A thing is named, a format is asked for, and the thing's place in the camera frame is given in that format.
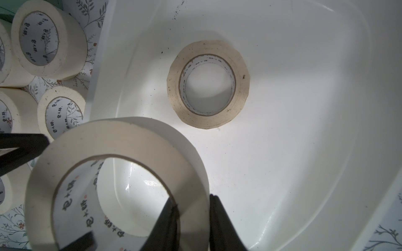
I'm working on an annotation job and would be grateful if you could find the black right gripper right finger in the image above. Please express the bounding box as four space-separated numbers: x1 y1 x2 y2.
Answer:
209 194 247 251

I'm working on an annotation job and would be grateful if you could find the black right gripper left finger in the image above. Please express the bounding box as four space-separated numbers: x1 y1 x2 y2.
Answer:
140 199 180 251

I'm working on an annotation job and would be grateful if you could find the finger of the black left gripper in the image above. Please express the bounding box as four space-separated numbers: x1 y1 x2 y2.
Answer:
1 133 50 176
60 232 97 251

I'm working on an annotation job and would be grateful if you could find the white plastic storage box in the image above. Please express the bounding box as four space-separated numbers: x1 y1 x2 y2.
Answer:
83 0 402 251

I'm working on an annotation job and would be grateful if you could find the cream masking tape roll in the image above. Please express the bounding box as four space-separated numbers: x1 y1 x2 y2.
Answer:
25 117 210 251
1 20 34 88
11 1 88 80
37 86 88 142
1 164 31 214
1 87 40 133
166 40 250 130

